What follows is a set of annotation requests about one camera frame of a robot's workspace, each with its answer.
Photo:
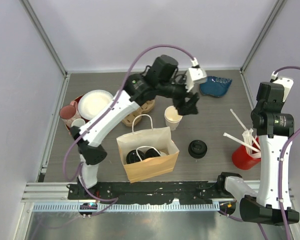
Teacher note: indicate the white paper plate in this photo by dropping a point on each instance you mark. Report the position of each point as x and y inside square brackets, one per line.
[93, 102]

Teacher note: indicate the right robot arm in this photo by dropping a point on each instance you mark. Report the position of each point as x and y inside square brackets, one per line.
[271, 204]

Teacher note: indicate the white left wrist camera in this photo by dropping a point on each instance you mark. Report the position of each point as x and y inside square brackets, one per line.
[194, 75]

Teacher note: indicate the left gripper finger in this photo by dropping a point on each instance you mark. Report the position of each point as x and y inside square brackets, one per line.
[190, 106]
[178, 104]

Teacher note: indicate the dark red round tray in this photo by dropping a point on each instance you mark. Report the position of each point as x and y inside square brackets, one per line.
[77, 100]

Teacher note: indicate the brown paper takeout bag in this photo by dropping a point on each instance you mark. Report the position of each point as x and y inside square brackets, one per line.
[159, 139]

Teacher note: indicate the stack of black cup lids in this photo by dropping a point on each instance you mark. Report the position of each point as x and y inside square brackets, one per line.
[197, 149]

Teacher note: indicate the black cup lid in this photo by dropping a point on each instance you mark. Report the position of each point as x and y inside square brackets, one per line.
[132, 157]
[152, 153]

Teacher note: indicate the red cup of straws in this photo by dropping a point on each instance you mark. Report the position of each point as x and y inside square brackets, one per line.
[247, 155]

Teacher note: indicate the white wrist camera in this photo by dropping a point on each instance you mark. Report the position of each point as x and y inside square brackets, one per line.
[194, 75]
[286, 82]

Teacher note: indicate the white paper-wrapped straw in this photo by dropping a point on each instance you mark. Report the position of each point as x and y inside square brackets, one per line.
[238, 120]
[236, 140]

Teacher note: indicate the white and pink ceramic mug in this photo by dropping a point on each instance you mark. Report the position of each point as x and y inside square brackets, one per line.
[79, 122]

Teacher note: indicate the blue ceramic dish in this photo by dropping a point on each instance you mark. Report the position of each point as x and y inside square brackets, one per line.
[215, 86]

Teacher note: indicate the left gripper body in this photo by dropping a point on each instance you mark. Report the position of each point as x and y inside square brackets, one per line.
[174, 90]

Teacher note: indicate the pink glass mug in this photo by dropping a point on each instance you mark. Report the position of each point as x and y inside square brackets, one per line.
[69, 114]

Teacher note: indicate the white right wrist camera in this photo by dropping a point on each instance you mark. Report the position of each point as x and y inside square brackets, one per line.
[286, 82]

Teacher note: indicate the brown cardboard cup carrier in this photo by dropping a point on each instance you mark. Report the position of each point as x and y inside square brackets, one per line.
[144, 109]

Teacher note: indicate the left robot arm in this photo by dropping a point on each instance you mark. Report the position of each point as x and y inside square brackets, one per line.
[158, 79]

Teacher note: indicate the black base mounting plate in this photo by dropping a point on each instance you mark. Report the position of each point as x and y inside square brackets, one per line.
[150, 192]

